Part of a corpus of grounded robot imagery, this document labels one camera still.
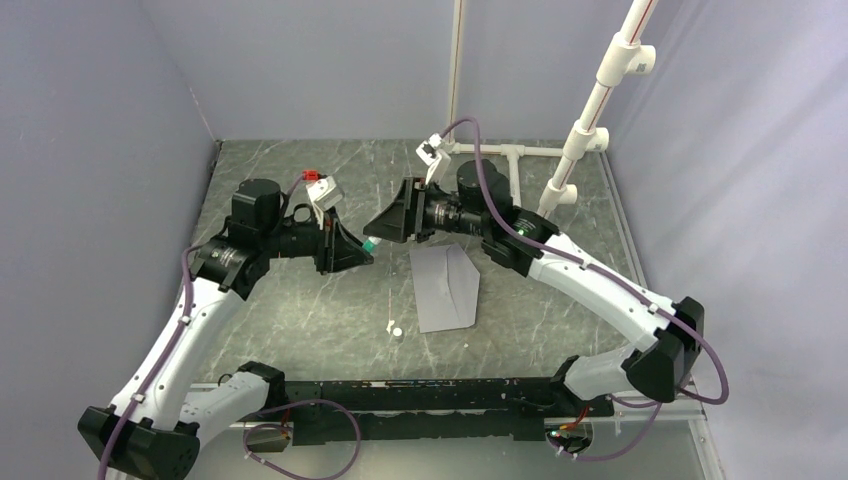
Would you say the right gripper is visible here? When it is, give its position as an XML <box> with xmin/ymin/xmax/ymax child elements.
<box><xmin>364</xmin><ymin>177</ymin><xmax>489</xmax><ymax>243</ymax></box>

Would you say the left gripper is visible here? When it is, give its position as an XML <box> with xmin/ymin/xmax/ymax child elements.
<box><xmin>261</xmin><ymin>203</ymin><xmax>373</xmax><ymax>275</ymax></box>

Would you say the green glue stick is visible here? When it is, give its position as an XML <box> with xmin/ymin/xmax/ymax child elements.
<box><xmin>362</xmin><ymin>236</ymin><xmax>382</xmax><ymax>255</ymax></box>

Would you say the grey envelope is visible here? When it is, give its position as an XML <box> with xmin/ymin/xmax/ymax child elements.
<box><xmin>409</xmin><ymin>243</ymin><xmax>480</xmax><ymax>334</ymax></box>

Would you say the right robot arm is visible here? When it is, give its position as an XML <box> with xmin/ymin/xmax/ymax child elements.
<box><xmin>364</xmin><ymin>160</ymin><xmax>704</xmax><ymax>415</ymax></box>

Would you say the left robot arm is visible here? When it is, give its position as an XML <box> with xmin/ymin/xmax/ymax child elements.
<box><xmin>78</xmin><ymin>170</ymin><xmax>373</xmax><ymax>479</ymax></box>

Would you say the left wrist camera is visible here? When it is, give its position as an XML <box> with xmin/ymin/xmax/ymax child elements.
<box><xmin>301</xmin><ymin>170</ymin><xmax>344</xmax><ymax>228</ymax></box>

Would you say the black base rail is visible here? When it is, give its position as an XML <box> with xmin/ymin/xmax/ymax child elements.
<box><xmin>242</xmin><ymin>377</ymin><xmax>614</xmax><ymax>446</ymax></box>

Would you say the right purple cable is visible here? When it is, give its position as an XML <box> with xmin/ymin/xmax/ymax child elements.
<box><xmin>437</xmin><ymin>117</ymin><xmax>730</xmax><ymax>464</ymax></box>

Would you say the white PVC pipe frame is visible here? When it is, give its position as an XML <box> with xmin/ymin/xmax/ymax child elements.
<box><xmin>481</xmin><ymin>0</ymin><xmax>658</xmax><ymax>217</ymax></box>

